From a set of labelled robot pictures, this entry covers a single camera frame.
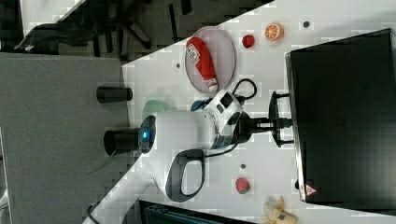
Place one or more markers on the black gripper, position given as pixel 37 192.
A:
pixel 247 126

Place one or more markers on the black toaster oven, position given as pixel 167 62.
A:
pixel 343 116

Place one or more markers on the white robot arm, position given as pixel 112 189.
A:
pixel 169 140

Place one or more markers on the blue small bowl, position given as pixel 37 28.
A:
pixel 200 104

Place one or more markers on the dark red strawberry toy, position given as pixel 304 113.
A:
pixel 248 41

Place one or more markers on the grey round plate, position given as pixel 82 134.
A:
pixel 222 52

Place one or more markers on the peeled banana toy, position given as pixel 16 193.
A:
pixel 274 213

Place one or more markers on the orange slice toy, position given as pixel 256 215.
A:
pixel 274 31

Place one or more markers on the red ketchup bottle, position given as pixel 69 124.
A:
pixel 198 53

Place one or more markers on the green oval colander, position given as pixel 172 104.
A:
pixel 153 106

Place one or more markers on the black round pan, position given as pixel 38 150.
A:
pixel 121 141

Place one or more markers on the black cylinder cup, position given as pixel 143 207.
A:
pixel 106 95

